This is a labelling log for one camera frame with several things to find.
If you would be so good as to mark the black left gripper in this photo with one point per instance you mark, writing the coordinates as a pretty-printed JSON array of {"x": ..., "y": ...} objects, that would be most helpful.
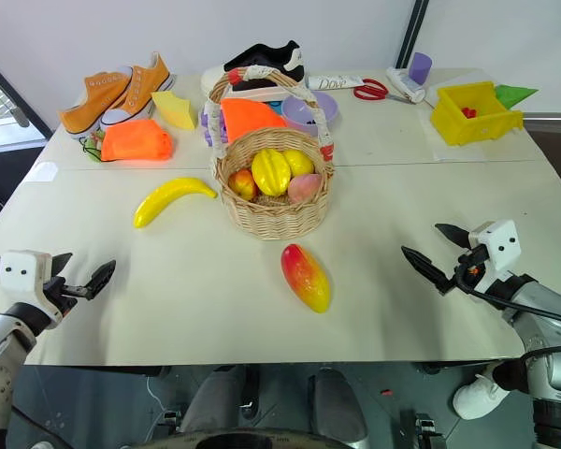
[{"x": 63, "y": 291}]

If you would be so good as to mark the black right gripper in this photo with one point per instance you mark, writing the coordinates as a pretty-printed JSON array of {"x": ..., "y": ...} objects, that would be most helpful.
[{"x": 467, "y": 271}]

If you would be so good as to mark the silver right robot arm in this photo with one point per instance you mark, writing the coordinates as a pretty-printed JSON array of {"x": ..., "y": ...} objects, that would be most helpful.
[{"x": 544, "y": 304}]

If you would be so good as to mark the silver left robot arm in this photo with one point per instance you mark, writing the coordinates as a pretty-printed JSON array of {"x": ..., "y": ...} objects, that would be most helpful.
[{"x": 0, "y": 339}]

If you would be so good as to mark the red apple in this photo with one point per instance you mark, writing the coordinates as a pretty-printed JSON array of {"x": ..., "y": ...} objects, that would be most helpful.
[{"x": 242, "y": 183}]

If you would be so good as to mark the white paper sheet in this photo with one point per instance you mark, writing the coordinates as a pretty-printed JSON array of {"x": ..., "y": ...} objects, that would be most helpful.
[{"x": 441, "y": 152}]

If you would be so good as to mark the yellow banana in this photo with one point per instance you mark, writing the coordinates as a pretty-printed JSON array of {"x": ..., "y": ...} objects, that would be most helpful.
[{"x": 168, "y": 199}]

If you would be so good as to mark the small green red trinket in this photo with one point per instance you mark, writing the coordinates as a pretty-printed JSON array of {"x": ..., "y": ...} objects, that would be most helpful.
[{"x": 93, "y": 142}]

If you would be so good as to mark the yellow plastic bin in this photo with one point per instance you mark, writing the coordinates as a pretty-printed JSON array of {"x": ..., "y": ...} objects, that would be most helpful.
[{"x": 472, "y": 127}]

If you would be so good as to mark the red yellow mango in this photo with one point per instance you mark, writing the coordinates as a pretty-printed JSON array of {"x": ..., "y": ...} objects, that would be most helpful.
[{"x": 306, "y": 280}]

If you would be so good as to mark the black trouser leg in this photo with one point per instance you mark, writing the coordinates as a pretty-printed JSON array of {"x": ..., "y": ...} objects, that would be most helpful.
[{"x": 512, "y": 376}]

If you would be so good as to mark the orange mesh bag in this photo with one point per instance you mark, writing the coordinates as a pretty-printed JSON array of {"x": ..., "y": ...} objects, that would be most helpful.
[{"x": 135, "y": 140}]

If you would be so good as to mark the small red piece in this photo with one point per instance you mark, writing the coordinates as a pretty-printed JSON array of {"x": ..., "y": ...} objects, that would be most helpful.
[{"x": 469, "y": 111}]

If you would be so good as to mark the white person's shoe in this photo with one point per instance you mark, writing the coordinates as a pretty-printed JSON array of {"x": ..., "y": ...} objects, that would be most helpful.
[{"x": 477, "y": 397}]

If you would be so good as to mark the pink peach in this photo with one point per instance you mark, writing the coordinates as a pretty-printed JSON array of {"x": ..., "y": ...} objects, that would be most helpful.
[{"x": 304, "y": 188}]

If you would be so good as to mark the yellow lemon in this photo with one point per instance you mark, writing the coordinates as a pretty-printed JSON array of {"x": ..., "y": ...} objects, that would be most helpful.
[{"x": 302, "y": 163}]

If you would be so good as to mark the orange canvas sneaker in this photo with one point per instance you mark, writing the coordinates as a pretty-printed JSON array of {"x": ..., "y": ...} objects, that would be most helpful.
[
  {"x": 93, "y": 100},
  {"x": 145, "y": 84}
]

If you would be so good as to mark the white toothpaste tube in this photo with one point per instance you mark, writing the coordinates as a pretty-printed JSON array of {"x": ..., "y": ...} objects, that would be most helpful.
[{"x": 404, "y": 83}]

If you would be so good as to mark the green triangular sheet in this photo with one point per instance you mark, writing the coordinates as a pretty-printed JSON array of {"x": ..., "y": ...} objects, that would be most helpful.
[{"x": 514, "y": 93}]

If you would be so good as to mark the grey rounded shape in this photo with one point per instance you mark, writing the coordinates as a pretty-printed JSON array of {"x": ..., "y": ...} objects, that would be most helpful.
[
  {"x": 215, "y": 397},
  {"x": 336, "y": 407}
]

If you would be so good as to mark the yellow wedge sponge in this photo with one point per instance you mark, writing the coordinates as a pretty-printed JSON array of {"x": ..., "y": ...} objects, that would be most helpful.
[{"x": 177, "y": 112}]

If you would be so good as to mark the purple plastic cup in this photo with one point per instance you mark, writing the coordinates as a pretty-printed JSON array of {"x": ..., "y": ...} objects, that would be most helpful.
[{"x": 421, "y": 68}]

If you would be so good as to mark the yellow starfruit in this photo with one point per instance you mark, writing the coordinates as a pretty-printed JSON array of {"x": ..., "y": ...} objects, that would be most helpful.
[{"x": 268, "y": 170}]

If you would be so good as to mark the white Dove tube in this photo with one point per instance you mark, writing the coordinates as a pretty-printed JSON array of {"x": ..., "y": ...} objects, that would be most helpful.
[{"x": 332, "y": 83}]

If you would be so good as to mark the purple plastic bowl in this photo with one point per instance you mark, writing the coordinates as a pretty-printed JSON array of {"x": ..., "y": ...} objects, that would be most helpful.
[{"x": 295, "y": 110}]

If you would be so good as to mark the orange cone shaped cloth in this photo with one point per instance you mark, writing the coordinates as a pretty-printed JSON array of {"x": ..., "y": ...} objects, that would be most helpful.
[{"x": 248, "y": 119}]

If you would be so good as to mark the white pink box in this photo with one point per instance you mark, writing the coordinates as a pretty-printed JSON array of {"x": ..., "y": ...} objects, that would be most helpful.
[{"x": 266, "y": 91}]

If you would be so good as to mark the dark rounded shape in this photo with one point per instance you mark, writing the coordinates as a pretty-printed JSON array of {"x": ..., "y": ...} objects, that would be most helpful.
[{"x": 252, "y": 440}]

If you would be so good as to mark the black and white sneaker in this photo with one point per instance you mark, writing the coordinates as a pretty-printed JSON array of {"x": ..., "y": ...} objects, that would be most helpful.
[{"x": 271, "y": 58}]

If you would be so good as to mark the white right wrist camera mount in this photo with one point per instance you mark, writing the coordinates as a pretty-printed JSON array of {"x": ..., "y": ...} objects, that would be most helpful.
[{"x": 500, "y": 243}]

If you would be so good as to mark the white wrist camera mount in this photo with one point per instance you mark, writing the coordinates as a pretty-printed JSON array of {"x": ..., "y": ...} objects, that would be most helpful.
[
  {"x": 21, "y": 271},
  {"x": 500, "y": 243}
]

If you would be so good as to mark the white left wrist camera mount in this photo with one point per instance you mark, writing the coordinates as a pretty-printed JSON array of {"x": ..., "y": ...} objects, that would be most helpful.
[{"x": 21, "y": 271}]

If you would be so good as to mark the dark window frame bar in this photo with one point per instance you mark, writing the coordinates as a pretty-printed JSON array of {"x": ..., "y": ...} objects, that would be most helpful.
[{"x": 9, "y": 93}]

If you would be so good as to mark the black window post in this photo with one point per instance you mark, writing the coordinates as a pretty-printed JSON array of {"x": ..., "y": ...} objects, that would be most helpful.
[{"x": 409, "y": 33}]

